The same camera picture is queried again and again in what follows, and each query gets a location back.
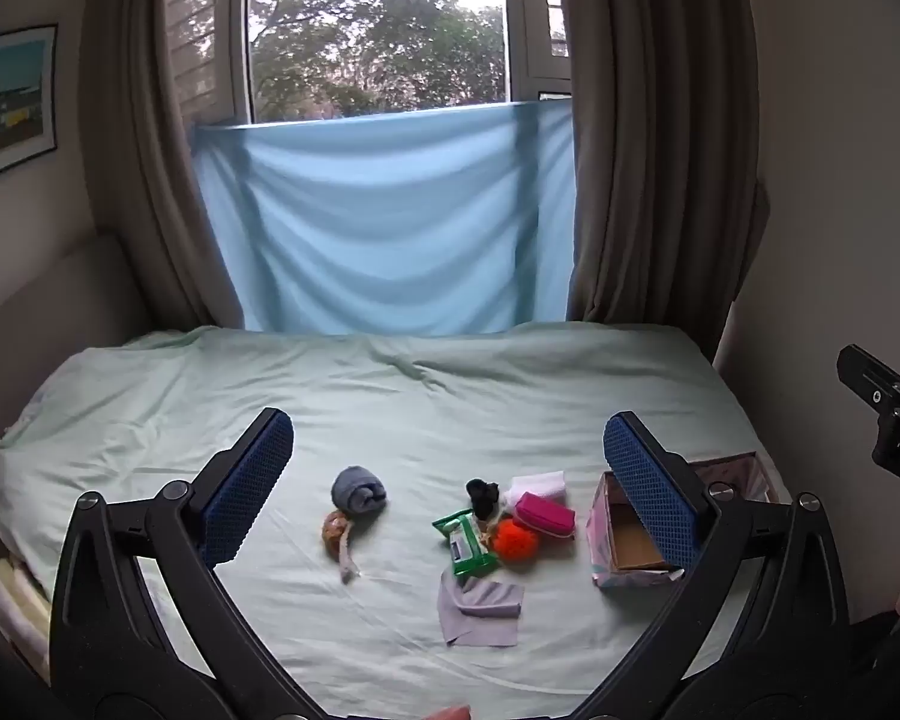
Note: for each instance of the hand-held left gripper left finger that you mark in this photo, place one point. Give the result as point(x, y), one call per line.
point(247, 487)

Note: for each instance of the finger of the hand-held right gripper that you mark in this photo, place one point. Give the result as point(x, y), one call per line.
point(862, 375)

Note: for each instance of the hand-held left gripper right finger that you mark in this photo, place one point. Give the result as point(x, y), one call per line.
point(652, 495)

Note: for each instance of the cardboard box with pink print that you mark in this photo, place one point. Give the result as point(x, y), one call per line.
point(630, 540)

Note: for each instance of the brown plush toy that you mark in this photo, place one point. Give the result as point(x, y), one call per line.
point(335, 529)

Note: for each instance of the pink pouch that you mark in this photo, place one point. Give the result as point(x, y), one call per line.
point(544, 514)

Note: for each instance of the grey sock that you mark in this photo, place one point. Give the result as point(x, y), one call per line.
point(358, 493)

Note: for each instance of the orange fluffy pompom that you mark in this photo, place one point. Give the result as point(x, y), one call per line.
point(514, 540)

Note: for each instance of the green wet wipes pack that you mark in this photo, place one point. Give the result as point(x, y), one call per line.
point(465, 540)

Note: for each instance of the white tissue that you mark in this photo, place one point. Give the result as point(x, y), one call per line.
point(540, 484)

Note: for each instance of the black scrunchie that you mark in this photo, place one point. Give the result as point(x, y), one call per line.
point(482, 499)

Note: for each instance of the grey cloth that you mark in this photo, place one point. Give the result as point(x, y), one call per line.
point(480, 607)

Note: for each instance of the white folded bedding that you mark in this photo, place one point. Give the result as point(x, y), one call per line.
point(15, 607)

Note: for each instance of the light blue hanging cloth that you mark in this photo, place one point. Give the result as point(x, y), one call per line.
point(382, 225)

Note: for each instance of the brown curtain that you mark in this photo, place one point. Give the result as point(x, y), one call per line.
point(135, 127)
point(660, 127)

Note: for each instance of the framed wall picture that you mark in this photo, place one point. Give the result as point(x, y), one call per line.
point(7, 105)

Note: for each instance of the window with white frame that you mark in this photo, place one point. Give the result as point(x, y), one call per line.
point(375, 15)

